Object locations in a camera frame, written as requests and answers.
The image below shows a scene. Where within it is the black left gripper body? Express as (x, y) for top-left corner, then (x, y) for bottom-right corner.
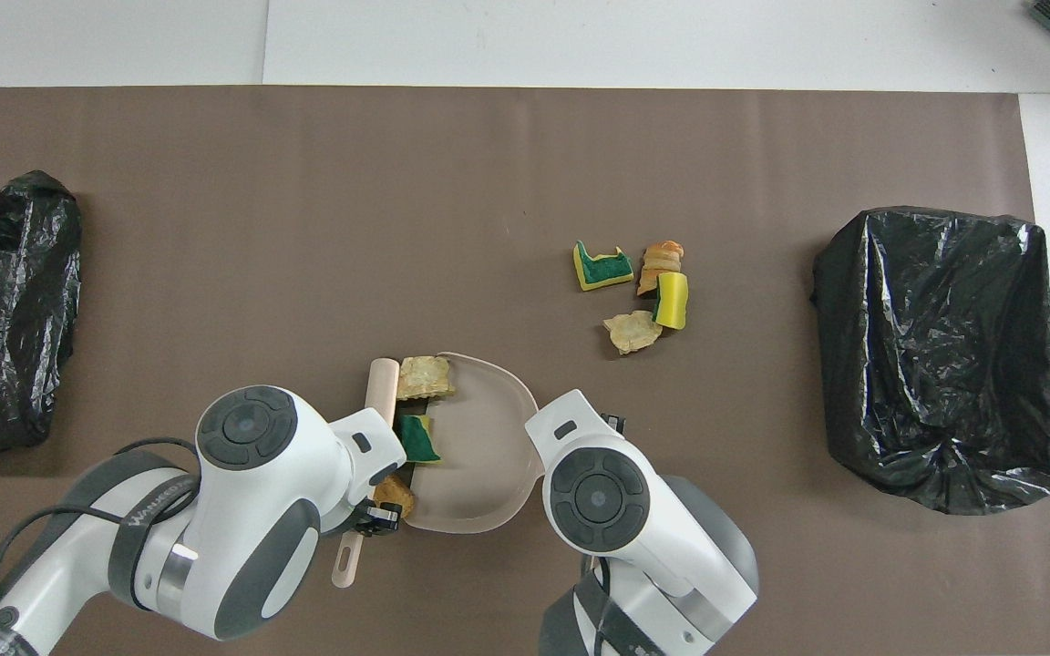
(352, 499), (402, 539)

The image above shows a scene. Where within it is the brown oval bread roll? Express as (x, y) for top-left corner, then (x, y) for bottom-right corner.
(372, 474), (417, 520)

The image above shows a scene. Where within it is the small green yellow sponge piece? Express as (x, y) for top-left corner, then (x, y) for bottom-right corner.
(397, 415), (443, 466)

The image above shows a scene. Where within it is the beige cracker piece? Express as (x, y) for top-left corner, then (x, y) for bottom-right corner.
(602, 311), (664, 355)

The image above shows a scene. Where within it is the pink plastic dustpan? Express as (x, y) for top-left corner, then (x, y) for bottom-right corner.
(405, 352), (544, 535)

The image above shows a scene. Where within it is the pink handled hand brush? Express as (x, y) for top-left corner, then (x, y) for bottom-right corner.
(332, 358), (426, 589)

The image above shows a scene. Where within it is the curved yellow sponge piece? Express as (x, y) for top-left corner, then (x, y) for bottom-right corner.
(653, 272), (690, 330)

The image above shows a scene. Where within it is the beige crusty bread chunk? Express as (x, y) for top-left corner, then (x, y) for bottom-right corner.
(396, 356), (455, 402)

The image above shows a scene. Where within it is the notched green yellow sponge piece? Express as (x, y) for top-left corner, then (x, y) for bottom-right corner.
(572, 240), (635, 292)

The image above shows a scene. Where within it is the orange striped croissant piece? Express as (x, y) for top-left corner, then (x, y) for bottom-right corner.
(637, 241), (685, 297)

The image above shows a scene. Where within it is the black bag lined bin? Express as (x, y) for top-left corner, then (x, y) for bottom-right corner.
(0, 170), (84, 461)
(810, 207), (1050, 517)

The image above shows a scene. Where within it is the brown paper table mat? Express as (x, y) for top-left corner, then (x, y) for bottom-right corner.
(0, 87), (1050, 656)

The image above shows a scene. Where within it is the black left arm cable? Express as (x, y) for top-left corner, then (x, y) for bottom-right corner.
(0, 437), (207, 620)

